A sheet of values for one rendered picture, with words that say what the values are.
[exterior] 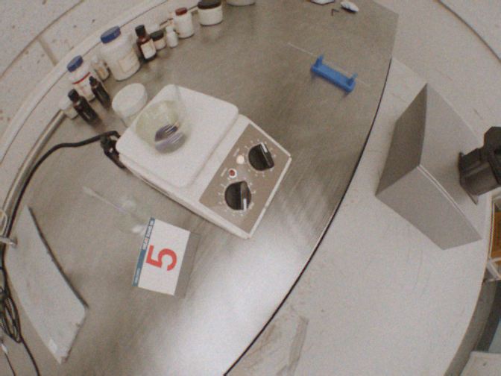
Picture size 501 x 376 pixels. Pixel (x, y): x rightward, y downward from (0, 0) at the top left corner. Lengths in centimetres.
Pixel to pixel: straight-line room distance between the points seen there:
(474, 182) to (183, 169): 38
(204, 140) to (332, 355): 33
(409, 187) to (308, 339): 25
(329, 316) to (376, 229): 15
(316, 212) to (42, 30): 70
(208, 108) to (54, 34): 49
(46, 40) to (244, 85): 51
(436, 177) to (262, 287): 26
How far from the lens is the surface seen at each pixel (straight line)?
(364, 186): 36
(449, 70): 165
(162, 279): 29
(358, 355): 36
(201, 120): 26
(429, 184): 30
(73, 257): 41
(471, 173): 35
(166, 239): 28
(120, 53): 51
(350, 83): 47
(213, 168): 24
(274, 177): 28
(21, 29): 61
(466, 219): 36
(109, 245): 35
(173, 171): 23
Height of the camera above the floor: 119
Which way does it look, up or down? 69 degrees down
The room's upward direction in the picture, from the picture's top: 3 degrees clockwise
